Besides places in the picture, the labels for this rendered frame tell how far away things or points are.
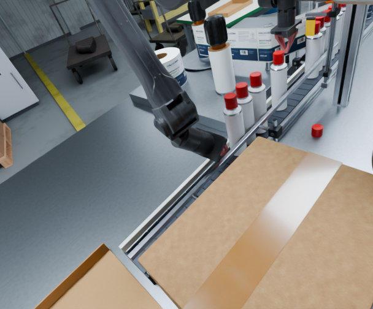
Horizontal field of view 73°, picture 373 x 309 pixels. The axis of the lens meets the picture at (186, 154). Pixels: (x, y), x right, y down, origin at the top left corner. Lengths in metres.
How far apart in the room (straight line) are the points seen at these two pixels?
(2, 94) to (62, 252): 3.89
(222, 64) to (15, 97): 3.92
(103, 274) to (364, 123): 0.91
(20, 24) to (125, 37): 8.61
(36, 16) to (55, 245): 8.48
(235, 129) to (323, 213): 0.41
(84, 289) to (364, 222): 0.64
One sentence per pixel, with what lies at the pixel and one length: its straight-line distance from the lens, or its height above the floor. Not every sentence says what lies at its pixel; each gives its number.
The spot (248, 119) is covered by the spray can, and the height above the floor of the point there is 0.98.
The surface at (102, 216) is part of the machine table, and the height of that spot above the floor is 0.83.
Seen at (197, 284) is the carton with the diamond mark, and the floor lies 1.12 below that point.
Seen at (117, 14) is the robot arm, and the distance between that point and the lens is 0.52.
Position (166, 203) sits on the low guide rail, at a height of 0.91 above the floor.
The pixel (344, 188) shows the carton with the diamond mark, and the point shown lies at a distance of 0.41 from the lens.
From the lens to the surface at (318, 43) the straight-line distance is 1.09.
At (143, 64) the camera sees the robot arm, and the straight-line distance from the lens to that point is 0.51.
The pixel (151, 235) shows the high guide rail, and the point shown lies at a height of 0.96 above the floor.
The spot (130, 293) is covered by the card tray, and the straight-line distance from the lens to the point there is 0.70.
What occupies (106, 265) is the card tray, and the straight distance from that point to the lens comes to 0.77.
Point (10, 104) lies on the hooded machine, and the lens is 4.66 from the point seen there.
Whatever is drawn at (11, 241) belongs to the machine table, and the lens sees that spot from 1.06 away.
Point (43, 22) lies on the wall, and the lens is 9.15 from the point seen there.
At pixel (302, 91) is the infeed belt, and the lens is 1.07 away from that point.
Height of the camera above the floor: 1.43
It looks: 40 degrees down
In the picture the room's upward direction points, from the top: 19 degrees counter-clockwise
